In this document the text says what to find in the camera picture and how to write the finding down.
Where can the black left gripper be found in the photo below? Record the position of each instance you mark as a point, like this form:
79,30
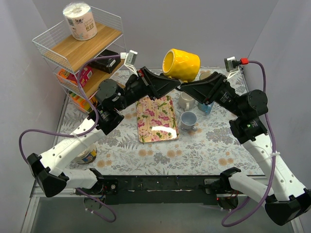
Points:
146,83

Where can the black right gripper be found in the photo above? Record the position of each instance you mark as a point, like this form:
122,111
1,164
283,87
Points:
215,87

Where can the cream mug with black handle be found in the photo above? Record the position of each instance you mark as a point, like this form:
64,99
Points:
204,75

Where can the white grey mug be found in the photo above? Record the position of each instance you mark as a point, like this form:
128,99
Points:
186,102

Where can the blue glazed mug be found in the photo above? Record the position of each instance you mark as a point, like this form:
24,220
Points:
205,108

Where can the yellow mug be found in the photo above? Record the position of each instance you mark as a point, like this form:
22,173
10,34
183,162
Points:
181,65

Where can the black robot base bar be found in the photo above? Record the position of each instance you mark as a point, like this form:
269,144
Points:
150,189

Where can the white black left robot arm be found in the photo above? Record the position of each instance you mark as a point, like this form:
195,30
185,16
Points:
50,168

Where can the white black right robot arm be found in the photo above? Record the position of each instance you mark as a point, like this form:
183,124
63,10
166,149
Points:
285,197

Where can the floral serving tray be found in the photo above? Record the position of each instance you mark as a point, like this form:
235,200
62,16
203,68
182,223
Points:
156,120

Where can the black box on shelf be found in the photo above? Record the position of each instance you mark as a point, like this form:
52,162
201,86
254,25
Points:
106,65

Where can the pink snack box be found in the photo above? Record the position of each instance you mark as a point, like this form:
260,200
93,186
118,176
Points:
85,76

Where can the colourful sponge stack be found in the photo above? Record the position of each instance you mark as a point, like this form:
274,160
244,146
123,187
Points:
81,102

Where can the orange snack bag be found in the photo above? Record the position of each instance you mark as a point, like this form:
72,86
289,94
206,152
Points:
66,75

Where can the wrapped toilet paper roll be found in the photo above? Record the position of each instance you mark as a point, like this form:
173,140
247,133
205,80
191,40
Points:
80,20

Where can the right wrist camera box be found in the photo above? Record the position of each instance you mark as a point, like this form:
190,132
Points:
232,65

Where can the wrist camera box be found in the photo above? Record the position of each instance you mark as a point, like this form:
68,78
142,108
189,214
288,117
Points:
129,60
232,65

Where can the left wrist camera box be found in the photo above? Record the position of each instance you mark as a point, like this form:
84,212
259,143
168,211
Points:
129,60

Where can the white wire shelf rack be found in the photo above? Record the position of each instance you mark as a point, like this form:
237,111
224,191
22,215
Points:
61,51

